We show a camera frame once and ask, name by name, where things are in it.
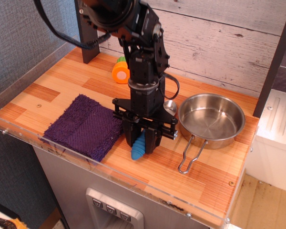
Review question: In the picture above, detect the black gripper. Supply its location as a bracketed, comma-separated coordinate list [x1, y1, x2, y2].
[112, 77, 178, 154]

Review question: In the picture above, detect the blue handled metal spoon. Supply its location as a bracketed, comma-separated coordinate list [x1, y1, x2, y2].
[131, 100, 177, 160]

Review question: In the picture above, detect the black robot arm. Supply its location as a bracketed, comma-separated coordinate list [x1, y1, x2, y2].
[80, 0, 177, 154]

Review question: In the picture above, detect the purple folded towel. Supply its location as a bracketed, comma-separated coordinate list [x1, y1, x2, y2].
[43, 94, 123, 162]

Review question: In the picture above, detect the orange toy carrot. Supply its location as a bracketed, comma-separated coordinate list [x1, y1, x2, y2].
[112, 56, 130, 84]

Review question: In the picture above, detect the stainless steel pan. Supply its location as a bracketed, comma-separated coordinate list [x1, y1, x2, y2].
[178, 93, 245, 174]

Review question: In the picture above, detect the grey toy dispenser panel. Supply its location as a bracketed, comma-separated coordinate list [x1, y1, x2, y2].
[85, 187, 144, 229]

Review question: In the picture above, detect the white cabinet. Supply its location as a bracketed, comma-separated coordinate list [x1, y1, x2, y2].
[245, 90, 286, 191]

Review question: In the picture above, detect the clear acrylic table guard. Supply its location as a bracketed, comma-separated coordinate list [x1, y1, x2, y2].
[0, 34, 257, 227]

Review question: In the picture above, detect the orange toy at corner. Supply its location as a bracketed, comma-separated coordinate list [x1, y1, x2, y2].
[10, 219, 28, 229]

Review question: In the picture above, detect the dark left wooden post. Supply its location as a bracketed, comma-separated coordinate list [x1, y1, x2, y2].
[74, 0, 100, 64]

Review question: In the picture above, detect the dark wooden post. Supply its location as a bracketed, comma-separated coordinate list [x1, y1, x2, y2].
[74, 0, 100, 64]
[253, 23, 286, 118]

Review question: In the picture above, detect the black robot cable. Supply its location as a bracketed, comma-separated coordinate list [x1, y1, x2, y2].
[33, 0, 112, 51]

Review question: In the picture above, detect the dark right wooden post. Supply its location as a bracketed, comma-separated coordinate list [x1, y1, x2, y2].
[253, 23, 286, 118]

